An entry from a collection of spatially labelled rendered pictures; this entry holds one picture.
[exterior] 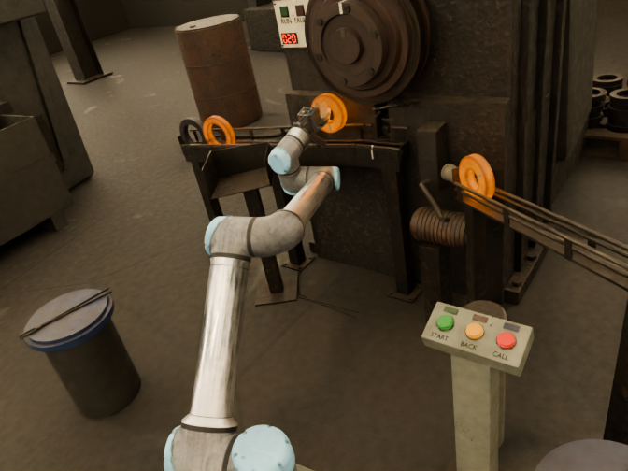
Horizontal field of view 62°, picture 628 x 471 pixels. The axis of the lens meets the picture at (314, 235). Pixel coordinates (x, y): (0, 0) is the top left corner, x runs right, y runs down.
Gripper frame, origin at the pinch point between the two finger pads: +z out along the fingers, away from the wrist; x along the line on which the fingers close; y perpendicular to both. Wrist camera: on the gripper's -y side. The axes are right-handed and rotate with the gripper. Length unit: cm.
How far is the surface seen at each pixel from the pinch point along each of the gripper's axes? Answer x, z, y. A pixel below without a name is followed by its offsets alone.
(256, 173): 30.9, -23.8, -18.0
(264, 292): 35, -50, -72
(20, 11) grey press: 241, 29, 43
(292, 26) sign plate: 18.3, 18.2, 25.9
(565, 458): -112, -93, -18
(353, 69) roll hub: -21.8, -4.7, 20.7
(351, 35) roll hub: -24.2, -3.3, 32.4
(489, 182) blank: -73, -24, -7
